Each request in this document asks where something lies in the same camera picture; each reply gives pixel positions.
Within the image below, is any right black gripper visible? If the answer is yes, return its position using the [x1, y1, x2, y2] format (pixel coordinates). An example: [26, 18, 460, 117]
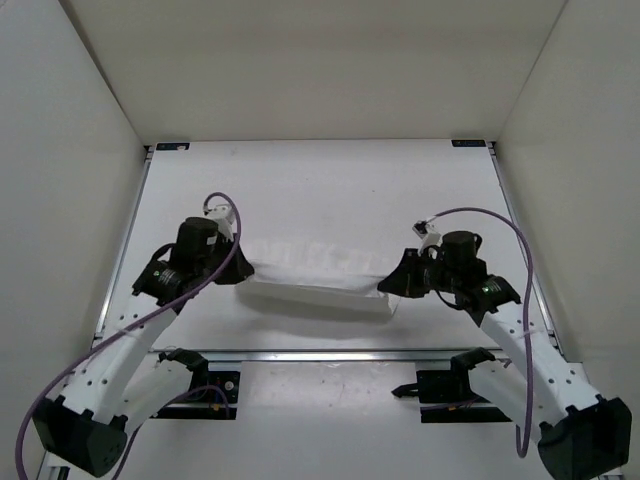
[380, 249, 459, 298]

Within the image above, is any white skirt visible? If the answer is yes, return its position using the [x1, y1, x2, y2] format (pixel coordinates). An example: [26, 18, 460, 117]
[235, 238, 400, 318]

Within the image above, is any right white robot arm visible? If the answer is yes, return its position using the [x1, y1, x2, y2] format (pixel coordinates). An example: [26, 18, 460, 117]
[378, 231, 632, 479]

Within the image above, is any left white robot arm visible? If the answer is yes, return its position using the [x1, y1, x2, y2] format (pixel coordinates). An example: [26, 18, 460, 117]
[30, 213, 254, 478]

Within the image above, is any right blue corner label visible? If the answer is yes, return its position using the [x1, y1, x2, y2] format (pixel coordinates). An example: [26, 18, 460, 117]
[451, 139, 486, 148]

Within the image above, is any blue corner label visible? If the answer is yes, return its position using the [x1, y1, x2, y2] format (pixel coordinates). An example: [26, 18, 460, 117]
[155, 142, 191, 151]
[451, 139, 486, 148]

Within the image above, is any left blue corner label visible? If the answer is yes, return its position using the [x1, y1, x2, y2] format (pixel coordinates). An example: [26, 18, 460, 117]
[155, 142, 191, 151]

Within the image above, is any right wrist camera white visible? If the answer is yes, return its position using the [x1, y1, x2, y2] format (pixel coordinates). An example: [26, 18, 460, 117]
[412, 217, 441, 255]

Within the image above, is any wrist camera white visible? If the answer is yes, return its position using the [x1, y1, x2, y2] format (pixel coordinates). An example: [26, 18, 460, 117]
[412, 217, 441, 255]
[203, 203, 236, 241]

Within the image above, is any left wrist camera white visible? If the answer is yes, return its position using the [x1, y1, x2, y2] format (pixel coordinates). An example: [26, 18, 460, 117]
[203, 203, 236, 241]

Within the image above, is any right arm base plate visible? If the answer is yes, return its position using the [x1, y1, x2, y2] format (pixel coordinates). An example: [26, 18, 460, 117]
[391, 347, 510, 424]

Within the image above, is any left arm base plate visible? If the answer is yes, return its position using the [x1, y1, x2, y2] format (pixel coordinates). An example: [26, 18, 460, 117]
[154, 348, 241, 421]

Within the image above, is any aluminium rail front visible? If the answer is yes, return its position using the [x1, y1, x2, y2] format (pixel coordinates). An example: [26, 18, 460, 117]
[89, 347, 506, 365]

